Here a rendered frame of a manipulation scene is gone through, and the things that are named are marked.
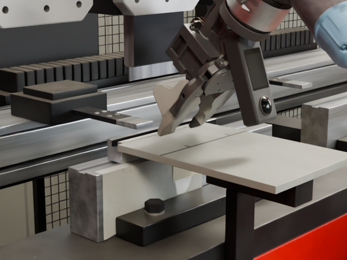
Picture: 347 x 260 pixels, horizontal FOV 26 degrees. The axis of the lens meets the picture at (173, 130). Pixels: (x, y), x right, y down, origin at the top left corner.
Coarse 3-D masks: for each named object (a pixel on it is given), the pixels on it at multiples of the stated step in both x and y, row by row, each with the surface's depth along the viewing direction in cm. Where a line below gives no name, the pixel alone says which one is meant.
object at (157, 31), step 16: (128, 16) 102; (144, 16) 103; (160, 16) 105; (176, 16) 107; (128, 32) 102; (144, 32) 103; (160, 32) 106; (176, 32) 108; (128, 48) 103; (144, 48) 104; (160, 48) 106; (128, 64) 104; (144, 64) 104; (160, 64) 108
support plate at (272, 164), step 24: (120, 144) 102; (144, 144) 102; (168, 144) 102; (192, 144) 102; (216, 144) 102; (240, 144) 102; (264, 144) 102; (288, 144) 102; (192, 168) 93; (216, 168) 91; (240, 168) 91; (264, 168) 91; (288, 168) 91; (312, 168) 91; (336, 168) 94
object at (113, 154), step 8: (184, 120) 116; (208, 120) 116; (152, 128) 111; (120, 136) 106; (128, 136) 107; (136, 136) 108; (112, 144) 105; (112, 152) 105; (120, 152) 103; (112, 160) 105; (120, 160) 104
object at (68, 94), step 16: (64, 80) 130; (16, 96) 124; (32, 96) 122; (48, 96) 120; (64, 96) 121; (80, 96) 122; (96, 96) 125; (16, 112) 125; (32, 112) 121; (48, 112) 118; (64, 112) 120; (80, 112) 120; (96, 112) 118; (112, 112) 119
